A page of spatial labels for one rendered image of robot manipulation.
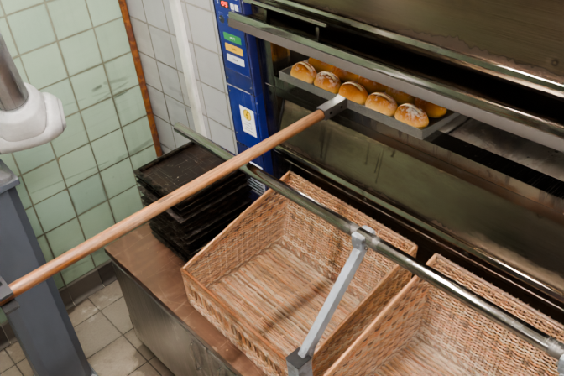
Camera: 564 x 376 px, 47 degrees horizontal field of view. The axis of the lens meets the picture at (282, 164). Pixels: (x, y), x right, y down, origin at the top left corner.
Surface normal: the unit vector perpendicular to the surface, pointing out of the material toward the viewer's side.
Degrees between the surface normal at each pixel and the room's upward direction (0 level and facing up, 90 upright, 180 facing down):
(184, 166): 0
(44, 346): 90
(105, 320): 0
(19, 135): 112
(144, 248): 0
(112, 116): 90
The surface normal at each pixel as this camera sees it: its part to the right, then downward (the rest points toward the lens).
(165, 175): -0.10, -0.82
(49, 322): 0.64, 0.38
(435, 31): -0.73, 0.14
